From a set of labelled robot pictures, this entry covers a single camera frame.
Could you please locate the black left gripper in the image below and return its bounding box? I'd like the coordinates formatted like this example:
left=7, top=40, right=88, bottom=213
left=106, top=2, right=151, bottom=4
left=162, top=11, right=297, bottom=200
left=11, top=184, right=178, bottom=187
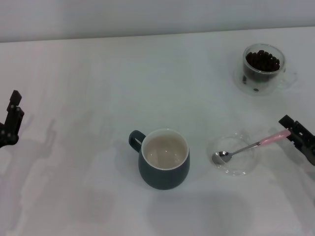
left=0, top=90, right=25, bottom=148

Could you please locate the pink-handled metal spoon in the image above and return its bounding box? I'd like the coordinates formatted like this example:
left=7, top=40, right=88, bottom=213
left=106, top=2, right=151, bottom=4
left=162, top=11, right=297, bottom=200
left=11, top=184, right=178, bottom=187
left=211, top=129, right=292, bottom=165

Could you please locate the dark teal ceramic mug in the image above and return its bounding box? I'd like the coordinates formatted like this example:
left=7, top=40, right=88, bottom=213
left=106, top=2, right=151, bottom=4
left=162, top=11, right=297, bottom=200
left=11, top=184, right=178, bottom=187
left=127, top=128, right=191, bottom=190

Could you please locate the clear glass saucer with beans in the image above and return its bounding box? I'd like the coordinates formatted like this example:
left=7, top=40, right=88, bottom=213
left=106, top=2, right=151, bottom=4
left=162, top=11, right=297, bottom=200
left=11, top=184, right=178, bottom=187
left=232, top=59, right=279, bottom=97

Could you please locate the empty clear glass saucer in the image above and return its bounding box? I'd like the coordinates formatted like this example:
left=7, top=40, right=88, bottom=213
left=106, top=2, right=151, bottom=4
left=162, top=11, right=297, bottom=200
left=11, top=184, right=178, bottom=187
left=208, top=132, right=261, bottom=177

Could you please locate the clear double-wall glass cup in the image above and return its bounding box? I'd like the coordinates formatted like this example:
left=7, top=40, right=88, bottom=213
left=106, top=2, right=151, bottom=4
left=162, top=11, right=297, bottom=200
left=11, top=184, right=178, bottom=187
left=242, top=43, right=299, bottom=89

